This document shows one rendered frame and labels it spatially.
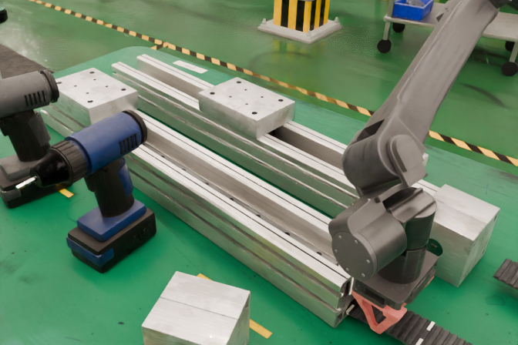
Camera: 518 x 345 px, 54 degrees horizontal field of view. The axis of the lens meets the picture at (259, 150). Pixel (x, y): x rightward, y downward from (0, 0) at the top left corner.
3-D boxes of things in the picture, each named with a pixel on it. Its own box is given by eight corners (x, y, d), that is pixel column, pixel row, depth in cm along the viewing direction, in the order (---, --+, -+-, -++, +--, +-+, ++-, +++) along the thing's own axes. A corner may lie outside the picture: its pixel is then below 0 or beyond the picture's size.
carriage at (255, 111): (293, 131, 102) (295, 101, 99) (256, 152, 95) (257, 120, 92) (237, 105, 111) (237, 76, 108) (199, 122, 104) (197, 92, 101)
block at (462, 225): (489, 246, 84) (506, 201, 78) (457, 288, 76) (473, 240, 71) (438, 221, 89) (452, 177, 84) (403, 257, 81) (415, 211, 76)
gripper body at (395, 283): (350, 286, 63) (357, 242, 59) (391, 243, 69) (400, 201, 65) (398, 315, 59) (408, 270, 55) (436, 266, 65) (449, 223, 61)
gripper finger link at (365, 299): (344, 326, 67) (351, 277, 62) (372, 296, 72) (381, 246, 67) (390, 357, 64) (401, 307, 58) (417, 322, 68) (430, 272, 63)
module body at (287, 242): (373, 289, 75) (381, 246, 71) (333, 329, 69) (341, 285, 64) (83, 108, 120) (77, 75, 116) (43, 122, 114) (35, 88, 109)
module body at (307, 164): (432, 228, 87) (443, 188, 83) (403, 257, 81) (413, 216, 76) (148, 84, 132) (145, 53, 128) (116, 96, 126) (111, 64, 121)
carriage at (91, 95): (140, 120, 105) (137, 90, 101) (93, 139, 98) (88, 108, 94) (98, 95, 114) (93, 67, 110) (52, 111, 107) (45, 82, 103)
